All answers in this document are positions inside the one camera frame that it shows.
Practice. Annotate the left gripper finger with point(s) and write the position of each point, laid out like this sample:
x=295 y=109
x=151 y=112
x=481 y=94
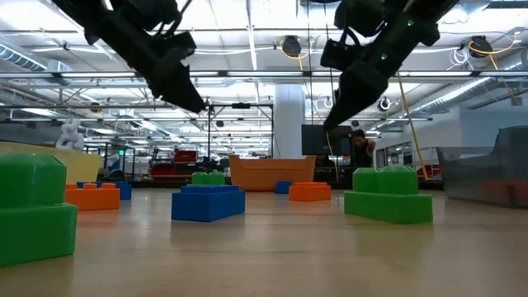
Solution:
x=187 y=97

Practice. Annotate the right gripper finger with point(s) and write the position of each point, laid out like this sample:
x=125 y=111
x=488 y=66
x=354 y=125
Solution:
x=350 y=103

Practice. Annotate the small green toy block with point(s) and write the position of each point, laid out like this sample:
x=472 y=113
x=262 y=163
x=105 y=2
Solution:
x=208 y=178

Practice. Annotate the orange toy block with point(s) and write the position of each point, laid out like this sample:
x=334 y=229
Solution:
x=309 y=192
x=92 y=199

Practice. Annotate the wide green toy block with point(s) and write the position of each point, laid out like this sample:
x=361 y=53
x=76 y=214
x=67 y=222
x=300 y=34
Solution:
x=387 y=198

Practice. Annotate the small blue toy block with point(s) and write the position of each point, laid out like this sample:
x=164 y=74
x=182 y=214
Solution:
x=283 y=187

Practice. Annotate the wide blue toy block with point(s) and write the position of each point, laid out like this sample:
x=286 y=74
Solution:
x=208 y=204

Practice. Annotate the tall green toy block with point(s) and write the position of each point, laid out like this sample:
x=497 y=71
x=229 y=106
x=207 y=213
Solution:
x=33 y=214

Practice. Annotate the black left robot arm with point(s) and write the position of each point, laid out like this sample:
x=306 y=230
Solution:
x=78 y=16

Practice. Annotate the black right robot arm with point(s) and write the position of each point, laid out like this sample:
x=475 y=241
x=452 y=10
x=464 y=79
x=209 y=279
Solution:
x=429 y=16

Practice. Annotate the person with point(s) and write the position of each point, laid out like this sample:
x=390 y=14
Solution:
x=364 y=150

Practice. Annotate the black monitor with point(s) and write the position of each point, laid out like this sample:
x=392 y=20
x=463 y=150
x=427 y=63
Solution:
x=315 y=140

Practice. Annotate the red cart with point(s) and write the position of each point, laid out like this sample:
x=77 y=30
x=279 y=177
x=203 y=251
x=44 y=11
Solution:
x=183 y=156

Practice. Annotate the white column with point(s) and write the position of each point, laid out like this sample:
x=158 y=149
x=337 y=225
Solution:
x=289 y=123

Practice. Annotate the white sculpture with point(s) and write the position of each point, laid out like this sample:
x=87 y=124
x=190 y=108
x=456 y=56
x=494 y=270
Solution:
x=70 y=136

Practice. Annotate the orange plastic bin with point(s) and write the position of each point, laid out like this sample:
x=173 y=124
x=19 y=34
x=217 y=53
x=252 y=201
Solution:
x=268 y=173

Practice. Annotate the yellow plastic bin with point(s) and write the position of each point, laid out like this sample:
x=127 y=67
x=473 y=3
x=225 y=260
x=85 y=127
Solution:
x=84 y=165

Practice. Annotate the grey translucent plastic bin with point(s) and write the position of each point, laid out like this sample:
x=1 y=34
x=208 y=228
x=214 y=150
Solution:
x=474 y=173

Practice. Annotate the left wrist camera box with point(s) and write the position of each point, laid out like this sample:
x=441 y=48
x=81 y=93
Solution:
x=181 y=45

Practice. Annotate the black metal frame stand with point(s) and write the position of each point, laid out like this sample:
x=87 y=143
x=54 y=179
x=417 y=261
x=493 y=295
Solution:
x=240 y=105

